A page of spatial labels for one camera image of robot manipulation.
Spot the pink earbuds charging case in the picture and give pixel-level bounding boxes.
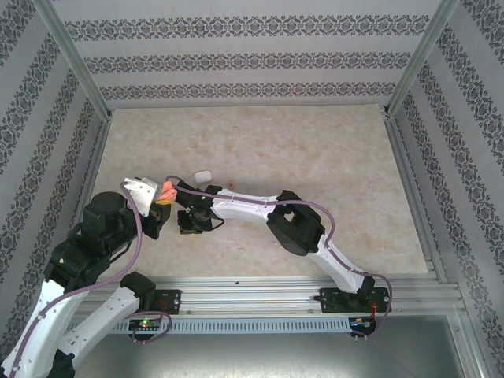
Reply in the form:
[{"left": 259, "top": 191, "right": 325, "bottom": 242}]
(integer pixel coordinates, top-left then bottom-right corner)
[{"left": 159, "top": 180, "right": 178, "bottom": 201}]

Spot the grey metal sheet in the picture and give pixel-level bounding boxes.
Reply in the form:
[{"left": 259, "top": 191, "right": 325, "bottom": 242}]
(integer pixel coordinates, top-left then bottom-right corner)
[{"left": 70, "top": 332, "right": 485, "bottom": 378}]

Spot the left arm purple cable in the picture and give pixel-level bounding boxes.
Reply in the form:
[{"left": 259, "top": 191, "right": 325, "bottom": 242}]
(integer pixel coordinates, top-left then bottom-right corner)
[{"left": 10, "top": 181, "right": 173, "bottom": 373}]

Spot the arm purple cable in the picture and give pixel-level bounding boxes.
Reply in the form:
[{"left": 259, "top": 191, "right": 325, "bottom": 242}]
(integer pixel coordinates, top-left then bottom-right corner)
[
  {"left": 165, "top": 175, "right": 395, "bottom": 343},
  {"left": 10, "top": 181, "right": 173, "bottom": 373}
]

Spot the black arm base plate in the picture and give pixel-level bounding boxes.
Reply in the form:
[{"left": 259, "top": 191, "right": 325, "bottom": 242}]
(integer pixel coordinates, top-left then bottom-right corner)
[
  {"left": 319, "top": 286, "right": 391, "bottom": 315},
  {"left": 151, "top": 289, "right": 183, "bottom": 316}
]

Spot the aluminium side rail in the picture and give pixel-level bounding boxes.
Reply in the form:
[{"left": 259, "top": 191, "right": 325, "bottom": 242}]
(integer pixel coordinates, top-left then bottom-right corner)
[
  {"left": 69, "top": 116, "right": 113, "bottom": 237},
  {"left": 384, "top": 113, "right": 450, "bottom": 283}
]

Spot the aluminium mounting rail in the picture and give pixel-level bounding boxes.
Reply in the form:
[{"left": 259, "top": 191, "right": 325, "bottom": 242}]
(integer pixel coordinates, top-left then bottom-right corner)
[{"left": 74, "top": 275, "right": 464, "bottom": 316}]

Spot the slotted grey cable duct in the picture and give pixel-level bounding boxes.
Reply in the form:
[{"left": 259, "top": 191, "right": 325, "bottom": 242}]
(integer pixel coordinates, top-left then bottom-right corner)
[{"left": 113, "top": 317, "right": 352, "bottom": 335}]

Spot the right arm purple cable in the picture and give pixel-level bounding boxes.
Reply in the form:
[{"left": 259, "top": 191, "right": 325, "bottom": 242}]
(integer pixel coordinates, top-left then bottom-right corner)
[{"left": 165, "top": 175, "right": 395, "bottom": 343}]

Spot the aluminium frame post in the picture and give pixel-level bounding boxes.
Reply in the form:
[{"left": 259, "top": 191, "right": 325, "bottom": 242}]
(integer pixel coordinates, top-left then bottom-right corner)
[
  {"left": 384, "top": 0, "right": 461, "bottom": 117},
  {"left": 35, "top": 0, "right": 113, "bottom": 119}
]

